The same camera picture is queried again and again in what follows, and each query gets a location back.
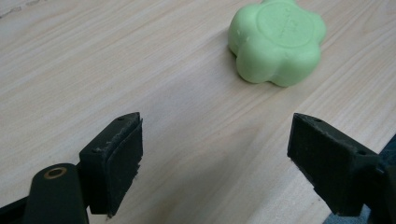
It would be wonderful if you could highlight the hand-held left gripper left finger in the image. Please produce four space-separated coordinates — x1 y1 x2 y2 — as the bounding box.
78 111 144 218

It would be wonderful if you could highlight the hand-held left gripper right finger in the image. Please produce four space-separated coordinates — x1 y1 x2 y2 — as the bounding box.
286 112 389 217

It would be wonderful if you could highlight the green flower-shaped silicone mold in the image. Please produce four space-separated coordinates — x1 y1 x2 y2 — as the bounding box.
227 0 328 88

